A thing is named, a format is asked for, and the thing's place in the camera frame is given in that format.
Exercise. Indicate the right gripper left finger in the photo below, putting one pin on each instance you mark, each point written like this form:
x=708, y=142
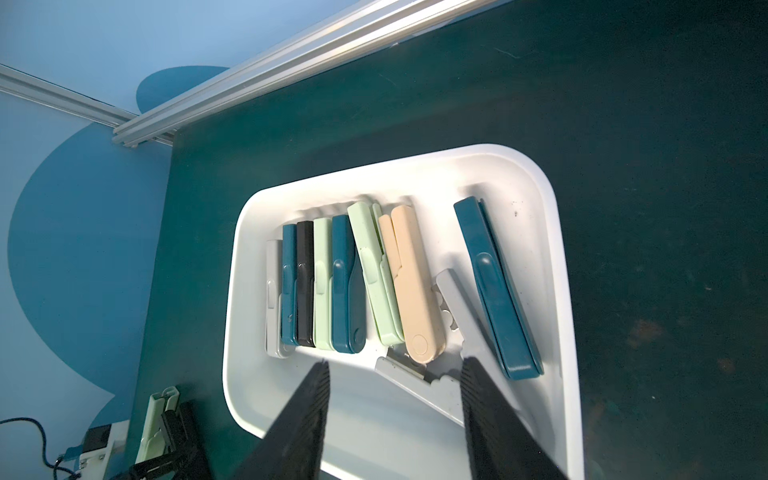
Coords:
x=293, y=446

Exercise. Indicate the teal pliers group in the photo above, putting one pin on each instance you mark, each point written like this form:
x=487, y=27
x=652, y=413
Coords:
x=348, y=311
x=288, y=270
x=510, y=335

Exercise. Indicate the left aluminium frame post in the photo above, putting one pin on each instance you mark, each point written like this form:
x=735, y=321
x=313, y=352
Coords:
x=34, y=89

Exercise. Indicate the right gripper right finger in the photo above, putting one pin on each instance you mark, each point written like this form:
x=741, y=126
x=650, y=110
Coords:
x=499, y=445

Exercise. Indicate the aluminium frame rear bar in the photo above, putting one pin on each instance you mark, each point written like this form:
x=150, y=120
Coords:
x=364, y=28

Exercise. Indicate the white plastic storage box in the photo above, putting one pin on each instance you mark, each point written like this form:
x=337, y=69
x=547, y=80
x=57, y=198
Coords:
x=376, y=430

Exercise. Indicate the beige pliers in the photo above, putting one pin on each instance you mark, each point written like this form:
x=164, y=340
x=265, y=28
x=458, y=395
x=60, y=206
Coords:
x=424, y=332

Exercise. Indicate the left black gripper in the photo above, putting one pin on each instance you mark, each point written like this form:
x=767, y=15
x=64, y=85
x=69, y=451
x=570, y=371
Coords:
x=184, y=456

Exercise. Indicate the black pliers group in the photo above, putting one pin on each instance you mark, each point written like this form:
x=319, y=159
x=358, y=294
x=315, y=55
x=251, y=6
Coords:
x=305, y=283

